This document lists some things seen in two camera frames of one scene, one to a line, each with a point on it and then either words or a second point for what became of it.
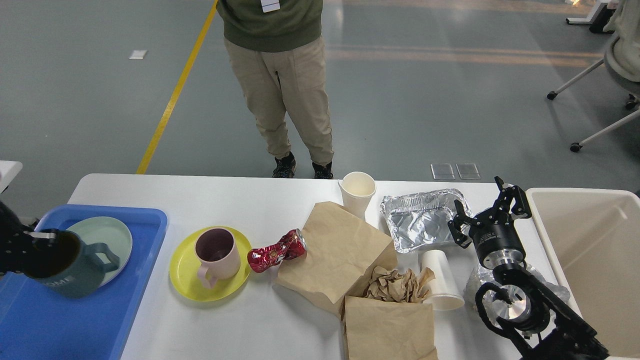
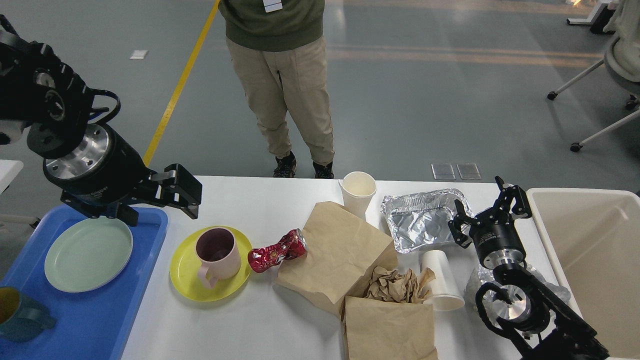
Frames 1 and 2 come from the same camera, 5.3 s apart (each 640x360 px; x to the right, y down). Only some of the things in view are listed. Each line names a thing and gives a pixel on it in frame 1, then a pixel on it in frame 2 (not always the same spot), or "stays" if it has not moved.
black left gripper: [18, 251] -> [101, 177]
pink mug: [217, 251] stays
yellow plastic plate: [183, 268] stays
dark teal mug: [66, 266] -> [22, 318]
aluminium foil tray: [421, 218] stays
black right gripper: [496, 240] stays
